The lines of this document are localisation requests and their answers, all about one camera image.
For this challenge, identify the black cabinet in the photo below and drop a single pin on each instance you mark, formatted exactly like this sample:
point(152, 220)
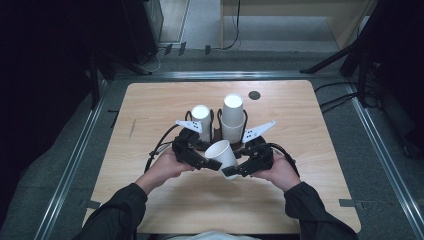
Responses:
point(133, 30)

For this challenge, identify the person's light clothing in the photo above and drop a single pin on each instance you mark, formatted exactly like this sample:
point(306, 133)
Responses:
point(213, 236)

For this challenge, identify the tall white paper cup stack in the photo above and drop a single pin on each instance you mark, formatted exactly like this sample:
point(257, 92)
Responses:
point(232, 110)

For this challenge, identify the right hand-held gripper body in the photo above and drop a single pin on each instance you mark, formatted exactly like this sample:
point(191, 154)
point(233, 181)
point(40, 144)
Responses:
point(261, 156)

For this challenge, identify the person's left hand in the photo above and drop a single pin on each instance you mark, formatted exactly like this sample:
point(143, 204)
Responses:
point(163, 168)

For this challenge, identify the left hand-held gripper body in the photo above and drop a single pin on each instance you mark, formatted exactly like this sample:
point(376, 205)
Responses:
point(185, 146)

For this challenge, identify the short white paper cup stack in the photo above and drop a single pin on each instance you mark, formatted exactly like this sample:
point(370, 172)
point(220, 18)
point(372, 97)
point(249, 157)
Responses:
point(201, 115)

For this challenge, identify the metal floor rail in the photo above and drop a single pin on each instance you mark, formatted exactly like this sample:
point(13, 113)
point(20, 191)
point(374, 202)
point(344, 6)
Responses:
point(383, 160)
point(233, 75)
point(66, 176)

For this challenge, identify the dark cup holder rack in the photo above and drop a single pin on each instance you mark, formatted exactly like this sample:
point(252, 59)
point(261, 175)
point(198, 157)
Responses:
point(216, 133)

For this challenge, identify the dark round table grommet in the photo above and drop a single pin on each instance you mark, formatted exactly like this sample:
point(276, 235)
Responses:
point(254, 95)

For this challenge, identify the wooden furniture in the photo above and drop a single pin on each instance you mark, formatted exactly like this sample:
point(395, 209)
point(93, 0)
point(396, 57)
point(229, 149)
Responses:
point(300, 8)

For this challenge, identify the grey tape strip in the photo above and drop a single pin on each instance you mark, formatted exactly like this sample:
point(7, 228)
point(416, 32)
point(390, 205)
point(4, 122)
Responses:
point(347, 202)
point(92, 204)

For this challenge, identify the black tripod stand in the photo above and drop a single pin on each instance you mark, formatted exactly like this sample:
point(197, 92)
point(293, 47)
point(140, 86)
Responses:
point(353, 50)

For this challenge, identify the person's right hand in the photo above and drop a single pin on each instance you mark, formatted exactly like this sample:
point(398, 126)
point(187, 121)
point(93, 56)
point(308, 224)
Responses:
point(281, 173)

